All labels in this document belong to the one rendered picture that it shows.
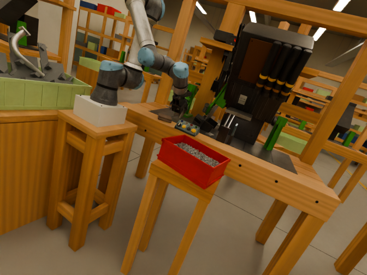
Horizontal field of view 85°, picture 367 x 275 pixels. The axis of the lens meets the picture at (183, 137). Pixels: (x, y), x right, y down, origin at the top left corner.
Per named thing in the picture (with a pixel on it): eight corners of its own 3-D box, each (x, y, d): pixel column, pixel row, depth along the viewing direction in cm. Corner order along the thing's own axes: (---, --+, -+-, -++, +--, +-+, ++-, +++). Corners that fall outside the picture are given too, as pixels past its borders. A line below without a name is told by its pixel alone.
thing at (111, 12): (120, 89, 639) (137, 12, 567) (66, 66, 711) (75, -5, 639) (131, 90, 687) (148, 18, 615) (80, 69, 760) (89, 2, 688)
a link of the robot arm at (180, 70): (181, 58, 99) (193, 66, 95) (180, 77, 107) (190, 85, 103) (168, 63, 95) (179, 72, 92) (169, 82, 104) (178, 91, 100)
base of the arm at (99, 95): (103, 105, 107) (107, 87, 105) (83, 96, 112) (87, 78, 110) (122, 106, 121) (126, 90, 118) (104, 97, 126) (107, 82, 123)
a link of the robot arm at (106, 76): (92, 79, 112) (97, 55, 109) (113, 84, 123) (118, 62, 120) (103, 85, 106) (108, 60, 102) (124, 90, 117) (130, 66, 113)
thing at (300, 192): (326, 222, 110) (342, 201, 105) (110, 121, 148) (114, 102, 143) (319, 209, 123) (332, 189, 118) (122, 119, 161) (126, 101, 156)
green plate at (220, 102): (218, 114, 142) (236, 88, 134) (208, 107, 143) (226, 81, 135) (221, 113, 152) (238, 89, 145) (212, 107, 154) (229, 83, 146)
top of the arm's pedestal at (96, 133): (95, 139, 102) (96, 132, 100) (57, 116, 113) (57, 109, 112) (136, 131, 130) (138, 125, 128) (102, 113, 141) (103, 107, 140)
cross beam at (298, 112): (316, 125, 162) (321, 114, 159) (176, 75, 195) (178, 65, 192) (314, 124, 167) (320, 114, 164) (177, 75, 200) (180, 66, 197)
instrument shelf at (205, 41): (317, 76, 138) (320, 71, 137) (199, 41, 161) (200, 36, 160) (308, 79, 161) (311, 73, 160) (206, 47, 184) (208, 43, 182)
